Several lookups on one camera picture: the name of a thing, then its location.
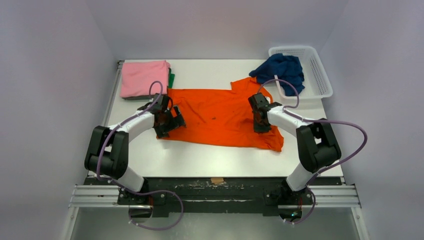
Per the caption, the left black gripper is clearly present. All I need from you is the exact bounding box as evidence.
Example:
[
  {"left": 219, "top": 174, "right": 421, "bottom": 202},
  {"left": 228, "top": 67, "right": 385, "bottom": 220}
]
[{"left": 154, "top": 105, "right": 185, "bottom": 138}]

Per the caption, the orange t shirt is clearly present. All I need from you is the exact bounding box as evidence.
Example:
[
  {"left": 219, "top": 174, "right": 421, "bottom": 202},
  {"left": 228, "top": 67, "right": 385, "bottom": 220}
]
[{"left": 166, "top": 77, "right": 284, "bottom": 152}]

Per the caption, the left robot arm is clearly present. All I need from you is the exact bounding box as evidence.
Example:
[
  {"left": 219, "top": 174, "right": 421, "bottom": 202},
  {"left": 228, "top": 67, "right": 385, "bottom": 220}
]
[{"left": 84, "top": 93, "right": 187, "bottom": 205}]

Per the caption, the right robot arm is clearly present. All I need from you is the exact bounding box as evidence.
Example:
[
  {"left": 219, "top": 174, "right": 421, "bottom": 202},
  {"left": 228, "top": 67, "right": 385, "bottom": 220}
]
[{"left": 248, "top": 93, "right": 342, "bottom": 204}]

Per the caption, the folded green t shirt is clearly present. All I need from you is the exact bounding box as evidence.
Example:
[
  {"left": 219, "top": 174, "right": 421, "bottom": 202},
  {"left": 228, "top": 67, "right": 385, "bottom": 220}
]
[{"left": 123, "top": 68, "right": 175, "bottom": 101}]

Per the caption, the folded pink t shirt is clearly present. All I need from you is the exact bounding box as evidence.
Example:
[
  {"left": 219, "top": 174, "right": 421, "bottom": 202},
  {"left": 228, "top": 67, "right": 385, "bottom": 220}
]
[{"left": 120, "top": 60, "right": 171, "bottom": 99}]

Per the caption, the blue t shirt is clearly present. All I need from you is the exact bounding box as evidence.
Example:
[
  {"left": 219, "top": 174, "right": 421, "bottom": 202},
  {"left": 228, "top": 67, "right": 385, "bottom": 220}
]
[{"left": 248, "top": 53, "right": 305, "bottom": 94}]

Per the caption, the brown tape piece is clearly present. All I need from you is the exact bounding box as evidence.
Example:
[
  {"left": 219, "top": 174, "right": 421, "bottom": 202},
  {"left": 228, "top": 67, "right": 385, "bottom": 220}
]
[{"left": 210, "top": 177, "right": 225, "bottom": 185}]

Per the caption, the white plastic basket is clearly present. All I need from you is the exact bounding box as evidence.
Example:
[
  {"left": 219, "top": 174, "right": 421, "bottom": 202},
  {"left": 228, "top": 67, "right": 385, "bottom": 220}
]
[{"left": 268, "top": 45, "right": 333, "bottom": 100}]

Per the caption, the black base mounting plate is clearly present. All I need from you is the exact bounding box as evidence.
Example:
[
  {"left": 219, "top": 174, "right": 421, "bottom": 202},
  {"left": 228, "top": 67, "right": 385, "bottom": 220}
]
[{"left": 73, "top": 177, "right": 341, "bottom": 219}]

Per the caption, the aluminium table frame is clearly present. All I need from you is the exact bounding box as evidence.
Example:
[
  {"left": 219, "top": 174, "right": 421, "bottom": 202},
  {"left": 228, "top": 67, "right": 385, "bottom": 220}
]
[{"left": 60, "top": 59, "right": 369, "bottom": 240}]

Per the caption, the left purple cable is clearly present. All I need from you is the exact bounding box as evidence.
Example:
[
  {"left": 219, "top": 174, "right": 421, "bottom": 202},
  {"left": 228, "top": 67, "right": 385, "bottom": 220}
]
[{"left": 96, "top": 81, "right": 185, "bottom": 232}]

